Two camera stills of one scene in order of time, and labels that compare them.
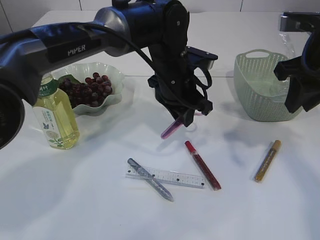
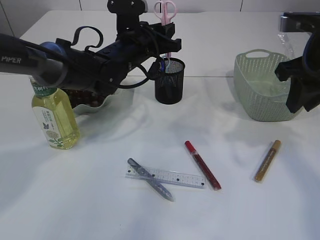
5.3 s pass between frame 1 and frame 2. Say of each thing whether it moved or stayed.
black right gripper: stayed
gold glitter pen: stayed
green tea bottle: stayed
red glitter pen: stayed
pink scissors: moved
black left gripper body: moved
